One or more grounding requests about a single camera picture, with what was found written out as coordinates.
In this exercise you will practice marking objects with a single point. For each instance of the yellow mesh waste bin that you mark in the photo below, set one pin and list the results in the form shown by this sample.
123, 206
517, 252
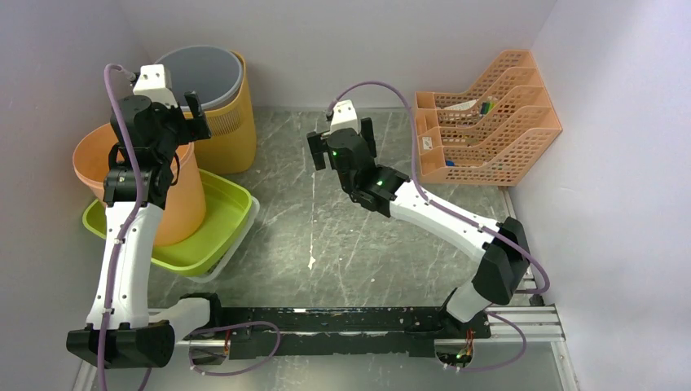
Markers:
232, 147

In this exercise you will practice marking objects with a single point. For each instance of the orange plastic bucket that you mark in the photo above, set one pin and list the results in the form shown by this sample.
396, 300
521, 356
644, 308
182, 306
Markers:
185, 202

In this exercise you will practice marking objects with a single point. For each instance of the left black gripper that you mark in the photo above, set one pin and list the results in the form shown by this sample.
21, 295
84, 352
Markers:
193, 129

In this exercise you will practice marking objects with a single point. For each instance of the orange mesh file organizer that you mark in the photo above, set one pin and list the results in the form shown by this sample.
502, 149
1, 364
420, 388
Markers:
492, 133

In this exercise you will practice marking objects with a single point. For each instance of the green plastic basin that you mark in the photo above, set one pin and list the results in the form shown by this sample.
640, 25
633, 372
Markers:
227, 209

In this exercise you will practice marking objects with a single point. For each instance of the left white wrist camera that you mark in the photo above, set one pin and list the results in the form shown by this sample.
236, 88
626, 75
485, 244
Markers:
155, 83

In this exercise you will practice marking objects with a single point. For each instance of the grey plastic bin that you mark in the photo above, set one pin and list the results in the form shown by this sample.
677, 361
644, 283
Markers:
214, 73

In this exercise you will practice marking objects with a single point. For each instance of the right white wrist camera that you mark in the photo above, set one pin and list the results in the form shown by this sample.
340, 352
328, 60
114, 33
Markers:
344, 116

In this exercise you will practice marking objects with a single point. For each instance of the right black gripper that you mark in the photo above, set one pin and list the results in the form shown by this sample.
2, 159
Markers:
318, 146

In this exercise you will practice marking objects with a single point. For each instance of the white plastic basket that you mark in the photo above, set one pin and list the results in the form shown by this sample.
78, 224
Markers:
218, 267

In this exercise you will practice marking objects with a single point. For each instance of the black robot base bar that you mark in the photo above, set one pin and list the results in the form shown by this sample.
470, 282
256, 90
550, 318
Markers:
415, 331

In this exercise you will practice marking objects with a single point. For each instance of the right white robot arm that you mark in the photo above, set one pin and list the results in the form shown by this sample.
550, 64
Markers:
500, 248

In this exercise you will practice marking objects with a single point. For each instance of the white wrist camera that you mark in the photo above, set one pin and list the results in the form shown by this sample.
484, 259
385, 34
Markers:
155, 83
344, 116

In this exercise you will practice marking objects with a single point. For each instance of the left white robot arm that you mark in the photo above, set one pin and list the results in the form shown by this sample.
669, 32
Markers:
119, 330

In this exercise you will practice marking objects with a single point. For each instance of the aluminium rail frame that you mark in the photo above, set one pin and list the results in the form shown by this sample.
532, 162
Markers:
512, 324

